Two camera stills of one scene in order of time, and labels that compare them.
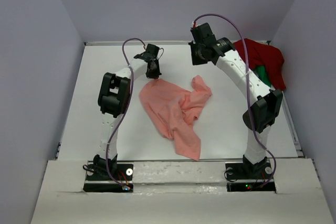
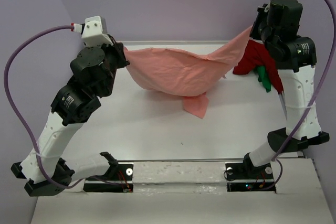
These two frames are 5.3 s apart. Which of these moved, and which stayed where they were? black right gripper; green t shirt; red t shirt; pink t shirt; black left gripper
Moved: pink t shirt; black right gripper; black left gripper
Stayed: green t shirt; red t shirt
